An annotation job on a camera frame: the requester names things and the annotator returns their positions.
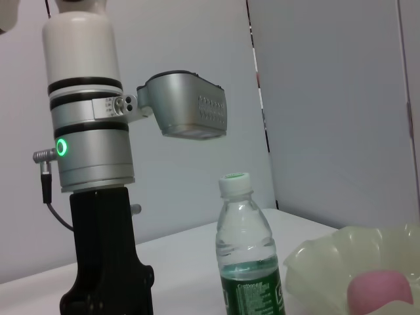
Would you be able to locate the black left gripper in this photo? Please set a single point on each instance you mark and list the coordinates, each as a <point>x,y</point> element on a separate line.
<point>105,256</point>

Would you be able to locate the clear bottle with green label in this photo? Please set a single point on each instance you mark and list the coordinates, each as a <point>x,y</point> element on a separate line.
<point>246,249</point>

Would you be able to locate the pink toy peach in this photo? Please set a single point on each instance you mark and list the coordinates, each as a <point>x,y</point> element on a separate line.
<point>377,292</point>

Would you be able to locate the green glass fruit plate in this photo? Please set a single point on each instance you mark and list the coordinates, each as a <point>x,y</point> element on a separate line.
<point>348,252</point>

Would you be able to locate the small silver connector plug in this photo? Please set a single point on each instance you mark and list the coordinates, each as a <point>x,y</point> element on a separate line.
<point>136,209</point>

